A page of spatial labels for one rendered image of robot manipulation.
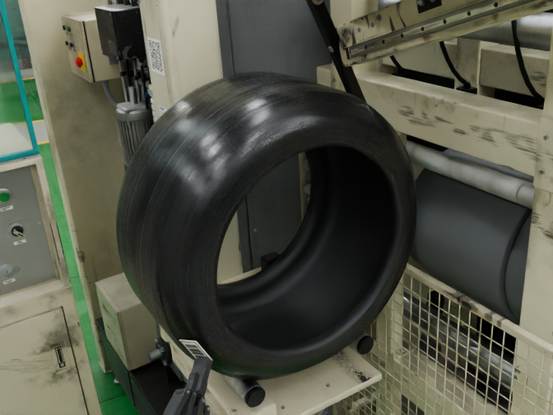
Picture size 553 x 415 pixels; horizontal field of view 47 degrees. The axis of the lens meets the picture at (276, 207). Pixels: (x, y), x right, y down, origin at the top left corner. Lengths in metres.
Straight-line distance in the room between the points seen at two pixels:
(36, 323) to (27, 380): 0.18
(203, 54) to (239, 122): 0.37
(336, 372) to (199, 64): 0.76
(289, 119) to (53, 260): 0.95
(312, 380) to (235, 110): 0.68
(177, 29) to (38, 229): 0.70
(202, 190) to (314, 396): 0.61
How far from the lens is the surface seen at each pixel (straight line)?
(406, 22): 1.33
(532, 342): 1.33
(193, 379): 1.14
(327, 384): 1.48
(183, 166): 1.06
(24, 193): 1.74
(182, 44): 1.39
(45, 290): 1.82
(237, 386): 1.33
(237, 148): 1.04
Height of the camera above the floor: 1.76
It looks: 24 degrees down
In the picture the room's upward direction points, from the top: 4 degrees counter-clockwise
